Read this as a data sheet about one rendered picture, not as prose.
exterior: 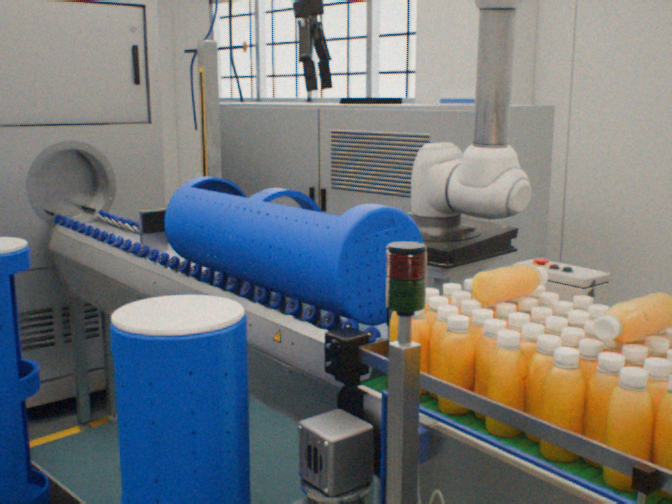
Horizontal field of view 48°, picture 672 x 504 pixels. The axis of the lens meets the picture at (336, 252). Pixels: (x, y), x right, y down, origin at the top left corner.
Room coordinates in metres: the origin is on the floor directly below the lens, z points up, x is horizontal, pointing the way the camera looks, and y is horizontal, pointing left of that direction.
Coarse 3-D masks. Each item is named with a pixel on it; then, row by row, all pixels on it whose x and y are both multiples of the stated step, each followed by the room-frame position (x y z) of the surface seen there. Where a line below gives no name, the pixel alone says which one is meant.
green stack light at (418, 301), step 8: (392, 280) 1.13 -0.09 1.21; (400, 280) 1.12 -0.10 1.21; (416, 280) 1.12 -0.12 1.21; (424, 280) 1.13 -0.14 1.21; (392, 288) 1.13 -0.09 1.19; (400, 288) 1.12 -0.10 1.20; (408, 288) 1.12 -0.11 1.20; (416, 288) 1.12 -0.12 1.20; (424, 288) 1.13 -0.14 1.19; (392, 296) 1.13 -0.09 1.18; (400, 296) 1.12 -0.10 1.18; (408, 296) 1.12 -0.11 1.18; (416, 296) 1.12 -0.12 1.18; (424, 296) 1.13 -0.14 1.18; (392, 304) 1.13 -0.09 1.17; (400, 304) 1.12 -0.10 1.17; (408, 304) 1.12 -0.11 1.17; (416, 304) 1.12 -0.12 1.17; (424, 304) 1.14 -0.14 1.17
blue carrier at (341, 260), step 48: (192, 192) 2.28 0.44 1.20; (240, 192) 2.43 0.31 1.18; (288, 192) 2.06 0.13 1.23; (192, 240) 2.18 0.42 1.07; (240, 240) 1.97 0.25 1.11; (288, 240) 1.80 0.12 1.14; (336, 240) 1.67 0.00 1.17; (384, 240) 1.73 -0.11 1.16; (288, 288) 1.83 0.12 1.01; (336, 288) 1.65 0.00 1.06; (384, 288) 1.73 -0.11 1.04
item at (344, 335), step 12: (324, 336) 1.52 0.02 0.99; (336, 336) 1.49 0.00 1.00; (348, 336) 1.49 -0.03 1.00; (360, 336) 1.49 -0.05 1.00; (324, 348) 1.52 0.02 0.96; (336, 348) 1.47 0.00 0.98; (348, 348) 1.47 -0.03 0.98; (336, 360) 1.48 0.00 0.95; (348, 360) 1.47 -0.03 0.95; (336, 372) 1.47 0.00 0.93; (348, 372) 1.47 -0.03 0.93; (360, 372) 1.49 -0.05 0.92; (348, 384) 1.47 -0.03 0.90
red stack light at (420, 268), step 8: (392, 256) 1.13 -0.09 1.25; (400, 256) 1.12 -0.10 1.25; (408, 256) 1.12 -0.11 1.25; (416, 256) 1.12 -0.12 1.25; (424, 256) 1.13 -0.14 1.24; (392, 264) 1.13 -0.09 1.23; (400, 264) 1.12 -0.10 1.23; (408, 264) 1.12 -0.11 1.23; (416, 264) 1.12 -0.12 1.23; (424, 264) 1.13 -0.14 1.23; (392, 272) 1.13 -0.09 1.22; (400, 272) 1.12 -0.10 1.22; (408, 272) 1.12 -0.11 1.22; (416, 272) 1.12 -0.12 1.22; (424, 272) 1.13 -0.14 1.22; (408, 280) 1.12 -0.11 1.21
